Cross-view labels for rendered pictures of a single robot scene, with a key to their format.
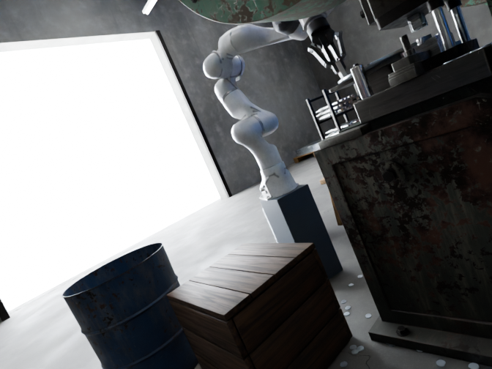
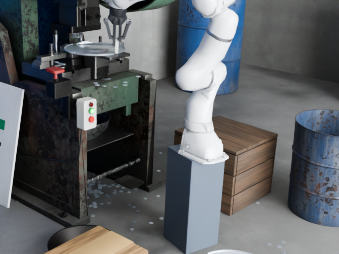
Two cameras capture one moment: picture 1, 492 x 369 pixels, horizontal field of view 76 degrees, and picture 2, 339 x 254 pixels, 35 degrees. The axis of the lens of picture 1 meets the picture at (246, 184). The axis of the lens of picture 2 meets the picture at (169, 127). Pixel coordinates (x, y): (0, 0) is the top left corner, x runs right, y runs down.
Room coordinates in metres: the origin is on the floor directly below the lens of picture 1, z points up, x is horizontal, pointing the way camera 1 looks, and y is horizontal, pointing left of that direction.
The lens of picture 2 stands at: (3.54, -0.75, 1.33)
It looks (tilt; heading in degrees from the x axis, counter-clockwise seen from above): 20 degrees down; 167
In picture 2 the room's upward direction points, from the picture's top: 3 degrees clockwise
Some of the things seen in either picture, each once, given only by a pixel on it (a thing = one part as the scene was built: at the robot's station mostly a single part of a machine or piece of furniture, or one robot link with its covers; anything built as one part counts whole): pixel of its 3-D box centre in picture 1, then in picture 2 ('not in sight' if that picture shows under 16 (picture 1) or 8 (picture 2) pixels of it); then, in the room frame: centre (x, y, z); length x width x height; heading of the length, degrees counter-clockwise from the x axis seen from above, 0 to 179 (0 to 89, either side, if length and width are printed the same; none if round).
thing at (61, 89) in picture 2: not in sight; (59, 99); (1.26, -0.72, 0.62); 0.10 x 0.06 x 0.20; 129
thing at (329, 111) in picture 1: (345, 129); not in sight; (3.46, -1.24, 0.47); 0.46 x 0.43 x 0.95; 19
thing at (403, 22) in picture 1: (419, 11); (75, 28); (0.88, -0.62, 0.86); 0.20 x 0.16 x 0.05; 129
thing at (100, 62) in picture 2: (377, 88); (101, 64); (1.02, -0.51, 0.72); 0.25 x 0.14 x 0.14; 39
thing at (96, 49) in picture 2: (384, 62); (95, 48); (0.98, -0.54, 0.78); 0.29 x 0.29 x 0.01
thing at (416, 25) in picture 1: (416, 22); (77, 33); (0.89, -0.61, 0.84); 0.05 x 0.03 x 0.04; 129
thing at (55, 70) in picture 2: not in sight; (55, 76); (1.27, -0.73, 0.72); 0.07 x 0.06 x 0.08; 39
